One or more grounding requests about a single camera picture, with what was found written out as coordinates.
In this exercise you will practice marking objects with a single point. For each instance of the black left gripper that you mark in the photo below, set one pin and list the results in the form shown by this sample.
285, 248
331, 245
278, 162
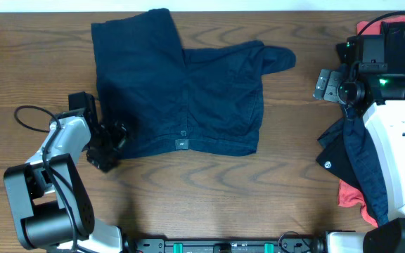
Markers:
119, 131

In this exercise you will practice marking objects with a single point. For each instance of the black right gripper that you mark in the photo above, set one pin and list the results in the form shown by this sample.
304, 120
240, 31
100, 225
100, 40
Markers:
329, 80

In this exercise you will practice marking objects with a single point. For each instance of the navy blue shorts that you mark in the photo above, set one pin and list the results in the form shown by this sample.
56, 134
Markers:
170, 98

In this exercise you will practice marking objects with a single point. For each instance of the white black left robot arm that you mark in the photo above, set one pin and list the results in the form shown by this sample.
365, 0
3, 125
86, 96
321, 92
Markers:
50, 206

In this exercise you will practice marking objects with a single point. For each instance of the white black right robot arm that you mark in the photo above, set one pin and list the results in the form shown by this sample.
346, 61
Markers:
383, 113

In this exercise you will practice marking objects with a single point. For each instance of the dark blue garment in pile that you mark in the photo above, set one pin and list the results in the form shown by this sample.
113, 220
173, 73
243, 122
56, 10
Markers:
379, 201

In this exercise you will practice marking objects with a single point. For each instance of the black garment with logo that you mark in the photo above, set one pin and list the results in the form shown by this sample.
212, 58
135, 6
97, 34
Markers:
348, 149

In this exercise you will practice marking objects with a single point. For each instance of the red garment in pile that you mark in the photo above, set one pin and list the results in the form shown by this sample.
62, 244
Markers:
349, 194

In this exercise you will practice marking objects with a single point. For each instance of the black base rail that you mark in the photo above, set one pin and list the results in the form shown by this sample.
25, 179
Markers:
289, 242

